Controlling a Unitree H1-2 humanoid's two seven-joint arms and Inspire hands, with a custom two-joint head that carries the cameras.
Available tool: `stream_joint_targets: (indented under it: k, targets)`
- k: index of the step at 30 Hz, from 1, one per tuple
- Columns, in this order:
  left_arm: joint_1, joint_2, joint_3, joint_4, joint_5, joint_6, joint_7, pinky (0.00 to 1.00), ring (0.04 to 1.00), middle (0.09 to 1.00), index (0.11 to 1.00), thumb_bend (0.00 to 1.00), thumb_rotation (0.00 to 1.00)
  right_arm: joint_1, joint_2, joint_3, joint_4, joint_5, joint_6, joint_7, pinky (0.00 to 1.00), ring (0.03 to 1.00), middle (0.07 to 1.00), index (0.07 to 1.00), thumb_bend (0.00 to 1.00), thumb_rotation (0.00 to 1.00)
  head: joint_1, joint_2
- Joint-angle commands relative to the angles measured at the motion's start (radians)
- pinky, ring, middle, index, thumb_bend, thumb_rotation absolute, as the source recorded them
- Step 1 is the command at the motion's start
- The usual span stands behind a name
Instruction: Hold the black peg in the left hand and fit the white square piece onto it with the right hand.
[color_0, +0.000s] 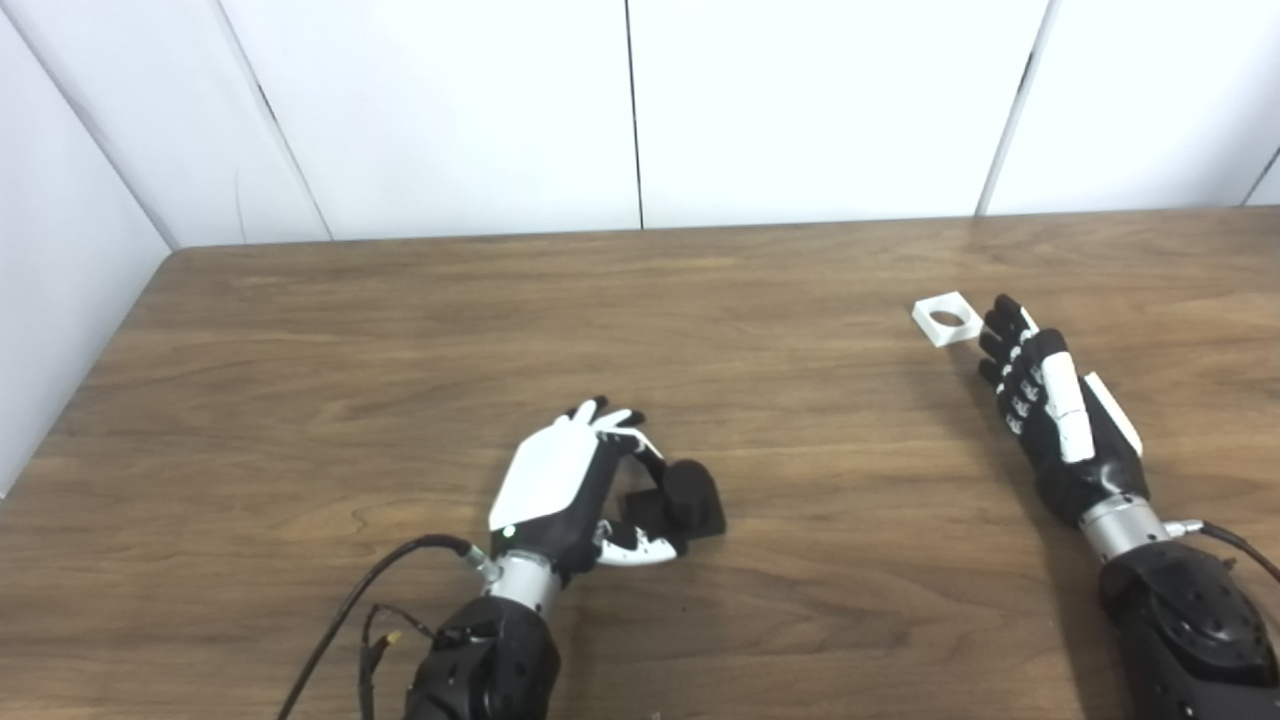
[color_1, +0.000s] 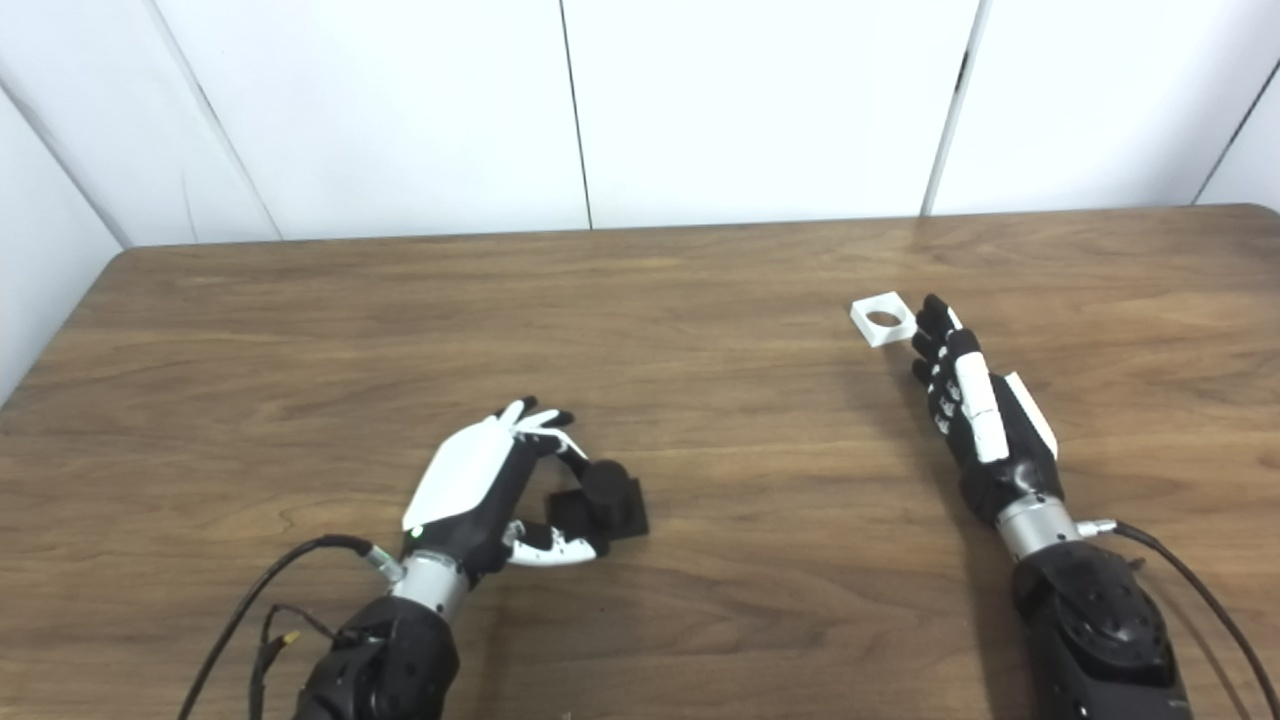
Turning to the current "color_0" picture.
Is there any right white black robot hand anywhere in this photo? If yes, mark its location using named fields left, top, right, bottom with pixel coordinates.
left=977, top=293, right=1151, bottom=528

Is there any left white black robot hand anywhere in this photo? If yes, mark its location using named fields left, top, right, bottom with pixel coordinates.
left=487, top=396, right=689, bottom=581

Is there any white square piece with hole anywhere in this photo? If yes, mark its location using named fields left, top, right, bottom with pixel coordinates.
left=911, top=291, right=984, bottom=349

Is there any black peg with square base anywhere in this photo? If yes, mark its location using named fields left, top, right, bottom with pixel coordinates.
left=620, top=458, right=727, bottom=546

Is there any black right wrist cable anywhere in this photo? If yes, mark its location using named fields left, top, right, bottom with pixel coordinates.
left=1162, top=517, right=1280, bottom=583

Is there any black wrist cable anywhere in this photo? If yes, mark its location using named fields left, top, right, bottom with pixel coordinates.
left=277, top=535, right=501, bottom=720
left=1162, top=517, right=1280, bottom=583

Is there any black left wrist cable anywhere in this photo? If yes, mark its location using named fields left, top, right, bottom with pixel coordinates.
left=277, top=535, right=501, bottom=720

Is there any thin wire with yellow tip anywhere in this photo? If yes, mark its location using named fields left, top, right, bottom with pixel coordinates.
left=358, top=603, right=438, bottom=720

